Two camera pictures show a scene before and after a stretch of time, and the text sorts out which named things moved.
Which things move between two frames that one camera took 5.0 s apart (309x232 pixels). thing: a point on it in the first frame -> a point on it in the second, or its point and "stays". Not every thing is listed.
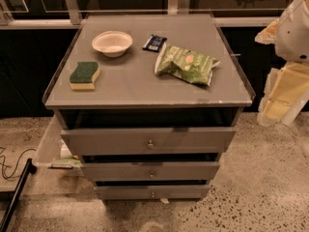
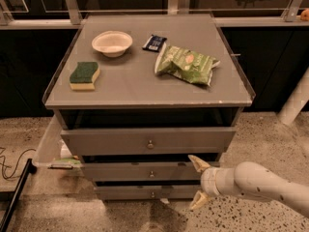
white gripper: (292, 33) -> (208, 180)
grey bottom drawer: (153, 191) stays
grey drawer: (151, 170) stays
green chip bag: (185, 64) stays
